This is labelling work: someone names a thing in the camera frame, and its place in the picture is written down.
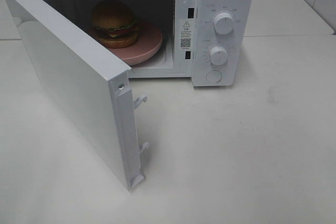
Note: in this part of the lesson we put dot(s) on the round white door-release button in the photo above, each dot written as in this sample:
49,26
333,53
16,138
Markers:
214,76

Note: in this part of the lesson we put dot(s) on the pink round plate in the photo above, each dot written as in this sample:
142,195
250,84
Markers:
147,45

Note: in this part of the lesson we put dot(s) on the white microwave door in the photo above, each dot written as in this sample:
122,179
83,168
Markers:
87,82

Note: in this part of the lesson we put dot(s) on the burger with lettuce and tomato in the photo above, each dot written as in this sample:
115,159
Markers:
114,24

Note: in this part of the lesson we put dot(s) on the lower white microwave knob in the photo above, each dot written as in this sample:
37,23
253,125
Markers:
218,55

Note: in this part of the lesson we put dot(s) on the white microwave knob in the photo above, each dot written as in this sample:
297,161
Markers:
223,22
218,55

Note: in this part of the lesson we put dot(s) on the white warning label sticker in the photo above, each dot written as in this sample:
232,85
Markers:
186,29

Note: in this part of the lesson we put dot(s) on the white microwave oven body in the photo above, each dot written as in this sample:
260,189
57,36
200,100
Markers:
173,61

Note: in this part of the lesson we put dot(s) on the upper white microwave knob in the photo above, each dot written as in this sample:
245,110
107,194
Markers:
223,22

